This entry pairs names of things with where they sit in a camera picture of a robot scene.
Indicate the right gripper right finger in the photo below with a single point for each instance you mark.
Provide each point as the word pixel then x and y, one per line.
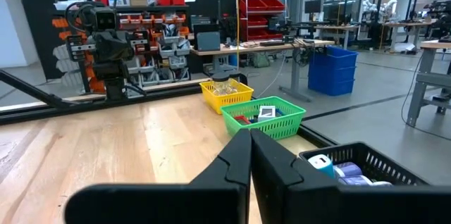
pixel 275 171

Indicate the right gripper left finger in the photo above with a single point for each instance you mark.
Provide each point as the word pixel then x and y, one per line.
pixel 232 167

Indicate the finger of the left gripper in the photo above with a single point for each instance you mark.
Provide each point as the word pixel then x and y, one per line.
pixel 105 46
pixel 123 46

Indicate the yellow plastic basket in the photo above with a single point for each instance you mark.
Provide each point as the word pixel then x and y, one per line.
pixel 229 102

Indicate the green plastic basket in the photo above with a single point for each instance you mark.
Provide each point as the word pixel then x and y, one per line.
pixel 278 127

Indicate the grey box on desk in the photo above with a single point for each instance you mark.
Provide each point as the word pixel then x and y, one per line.
pixel 208 41

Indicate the black plastic basket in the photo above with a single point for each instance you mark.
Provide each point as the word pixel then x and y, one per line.
pixel 387 167

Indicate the blue plastic crates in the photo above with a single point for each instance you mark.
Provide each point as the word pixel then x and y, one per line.
pixel 333 72

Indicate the wooden top desk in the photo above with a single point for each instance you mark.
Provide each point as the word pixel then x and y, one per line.
pixel 260 46

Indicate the red bin shelf rack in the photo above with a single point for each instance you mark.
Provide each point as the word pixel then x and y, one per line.
pixel 262 18

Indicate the long light background table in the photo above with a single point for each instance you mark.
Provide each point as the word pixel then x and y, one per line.
pixel 334 28

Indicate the grey metal workbench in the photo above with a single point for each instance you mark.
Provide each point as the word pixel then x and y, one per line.
pixel 430 79

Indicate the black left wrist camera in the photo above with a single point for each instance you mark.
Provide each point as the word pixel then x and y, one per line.
pixel 105 19

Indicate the wall rack of parts bins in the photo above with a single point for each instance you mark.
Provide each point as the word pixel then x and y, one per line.
pixel 162 48

